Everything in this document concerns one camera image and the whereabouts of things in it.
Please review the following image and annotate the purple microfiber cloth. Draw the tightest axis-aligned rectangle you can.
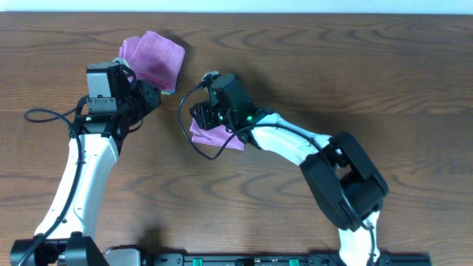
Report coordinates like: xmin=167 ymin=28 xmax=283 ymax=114
xmin=189 ymin=119 xmax=245 ymax=151

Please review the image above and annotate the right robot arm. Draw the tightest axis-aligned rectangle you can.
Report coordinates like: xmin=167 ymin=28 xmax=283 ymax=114
xmin=189 ymin=71 xmax=389 ymax=265

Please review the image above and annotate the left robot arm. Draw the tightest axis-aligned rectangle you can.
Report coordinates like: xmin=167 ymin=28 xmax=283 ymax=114
xmin=10 ymin=58 xmax=161 ymax=265

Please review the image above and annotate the folded blue cloth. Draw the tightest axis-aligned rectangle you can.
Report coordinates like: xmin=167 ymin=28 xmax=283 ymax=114
xmin=161 ymin=89 xmax=176 ymax=95

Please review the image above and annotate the folded purple cloth on stack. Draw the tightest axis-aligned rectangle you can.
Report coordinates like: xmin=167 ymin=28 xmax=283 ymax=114
xmin=118 ymin=31 xmax=186 ymax=90

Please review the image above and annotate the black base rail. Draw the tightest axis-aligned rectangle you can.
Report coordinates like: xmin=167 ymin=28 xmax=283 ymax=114
xmin=99 ymin=243 xmax=432 ymax=266

